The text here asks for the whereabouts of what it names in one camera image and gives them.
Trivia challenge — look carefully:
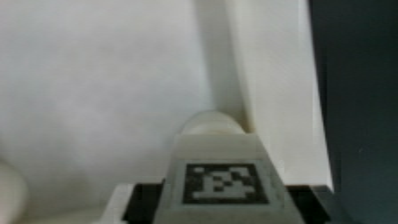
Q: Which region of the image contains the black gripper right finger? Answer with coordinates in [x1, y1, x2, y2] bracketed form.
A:
[287, 185, 349, 224]

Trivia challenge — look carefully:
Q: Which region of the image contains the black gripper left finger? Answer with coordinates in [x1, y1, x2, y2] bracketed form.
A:
[123, 183, 164, 224]

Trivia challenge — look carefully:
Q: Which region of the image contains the white table leg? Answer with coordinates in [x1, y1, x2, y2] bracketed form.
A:
[155, 111, 305, 224]

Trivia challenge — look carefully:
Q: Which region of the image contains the white square table top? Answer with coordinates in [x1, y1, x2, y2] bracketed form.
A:
[0, 0, 333, 221]

